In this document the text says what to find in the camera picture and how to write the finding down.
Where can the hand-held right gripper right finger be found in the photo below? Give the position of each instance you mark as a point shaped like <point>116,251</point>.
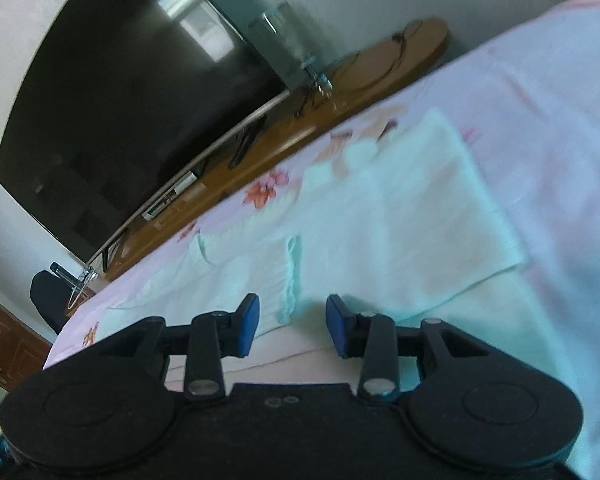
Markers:
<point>336,324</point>

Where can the small dark frame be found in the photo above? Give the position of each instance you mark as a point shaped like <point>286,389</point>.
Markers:
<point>112,254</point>

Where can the brown wooden door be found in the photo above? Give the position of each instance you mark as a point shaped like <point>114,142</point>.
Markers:
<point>5,340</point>

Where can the white knitted small garment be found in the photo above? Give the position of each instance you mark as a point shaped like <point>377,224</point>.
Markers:
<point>380,210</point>

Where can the white set-top box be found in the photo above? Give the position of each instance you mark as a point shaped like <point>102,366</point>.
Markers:
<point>172,195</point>

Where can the black chair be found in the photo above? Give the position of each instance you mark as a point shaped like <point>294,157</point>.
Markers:
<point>47,297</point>

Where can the wooden television cabinet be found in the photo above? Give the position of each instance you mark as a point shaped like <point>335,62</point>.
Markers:
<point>370,70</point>

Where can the tall clear glass vase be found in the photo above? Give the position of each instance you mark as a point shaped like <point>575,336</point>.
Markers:
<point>285,40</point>

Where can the black remote control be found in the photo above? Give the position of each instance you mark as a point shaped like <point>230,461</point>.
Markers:
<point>245,142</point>

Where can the pink floral bed sheet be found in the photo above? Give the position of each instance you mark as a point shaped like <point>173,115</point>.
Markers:
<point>555,135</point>

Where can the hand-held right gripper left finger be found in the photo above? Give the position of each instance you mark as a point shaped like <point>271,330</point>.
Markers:
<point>247,322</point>

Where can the round glass side shelf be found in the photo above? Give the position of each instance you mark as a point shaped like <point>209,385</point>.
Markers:
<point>80,287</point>

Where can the large black television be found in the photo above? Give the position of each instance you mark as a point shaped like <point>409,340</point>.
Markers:
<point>105,110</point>

